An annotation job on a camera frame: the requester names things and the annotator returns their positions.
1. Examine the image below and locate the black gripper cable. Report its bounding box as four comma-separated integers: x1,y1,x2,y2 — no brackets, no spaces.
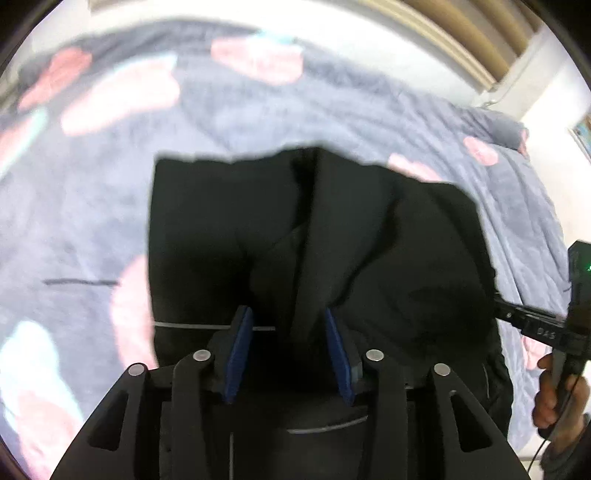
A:
526,374,585,472

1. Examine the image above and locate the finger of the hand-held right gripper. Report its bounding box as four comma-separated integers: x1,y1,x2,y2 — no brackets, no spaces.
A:
492,298,563,330

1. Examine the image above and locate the person's right hand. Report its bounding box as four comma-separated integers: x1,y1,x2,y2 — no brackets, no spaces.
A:
532,354,591,445

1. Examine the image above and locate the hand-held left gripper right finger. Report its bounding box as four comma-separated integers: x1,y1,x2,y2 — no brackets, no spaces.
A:
322,307,532,480

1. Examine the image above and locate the person's right forearm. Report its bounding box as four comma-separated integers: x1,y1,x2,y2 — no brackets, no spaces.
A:
539,413,591,475

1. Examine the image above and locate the striped window blind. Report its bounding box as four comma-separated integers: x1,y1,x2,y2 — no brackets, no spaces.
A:
402,0,543,95

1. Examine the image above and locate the grey floral blanket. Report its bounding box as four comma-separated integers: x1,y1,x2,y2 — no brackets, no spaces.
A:
0,18,591,476

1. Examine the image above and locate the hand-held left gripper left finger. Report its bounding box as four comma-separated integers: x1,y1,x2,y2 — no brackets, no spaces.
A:
50,305,254,480

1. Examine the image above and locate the black hooded jacket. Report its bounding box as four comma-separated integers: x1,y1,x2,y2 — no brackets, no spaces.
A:
148,145,515,480

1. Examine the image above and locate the wall map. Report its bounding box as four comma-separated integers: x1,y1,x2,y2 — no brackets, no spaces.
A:
570,111,591,164

